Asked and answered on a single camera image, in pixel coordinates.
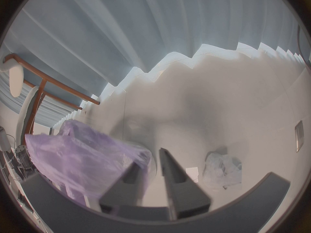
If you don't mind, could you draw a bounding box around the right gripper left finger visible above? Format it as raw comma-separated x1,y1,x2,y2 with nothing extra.
99,162,149,213

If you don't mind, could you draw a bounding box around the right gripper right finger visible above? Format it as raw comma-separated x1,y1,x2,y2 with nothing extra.
159,148,211,221

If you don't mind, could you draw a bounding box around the clear plastic wrapper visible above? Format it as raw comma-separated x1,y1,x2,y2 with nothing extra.
203,152,242,191

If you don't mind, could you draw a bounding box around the purple plastic bag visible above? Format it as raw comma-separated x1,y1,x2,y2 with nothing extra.
25,120,152,213

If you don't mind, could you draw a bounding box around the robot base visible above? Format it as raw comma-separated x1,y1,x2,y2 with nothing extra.
0,126,39,218

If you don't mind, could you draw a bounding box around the white trash bin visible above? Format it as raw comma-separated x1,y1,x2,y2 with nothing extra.
126,140,159,179

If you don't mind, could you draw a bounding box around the white cushioned wooden chair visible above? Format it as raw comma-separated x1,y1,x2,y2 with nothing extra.
0,53,100,147

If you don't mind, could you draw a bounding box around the pale blue curtain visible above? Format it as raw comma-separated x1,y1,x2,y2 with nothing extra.
0,0,307,136

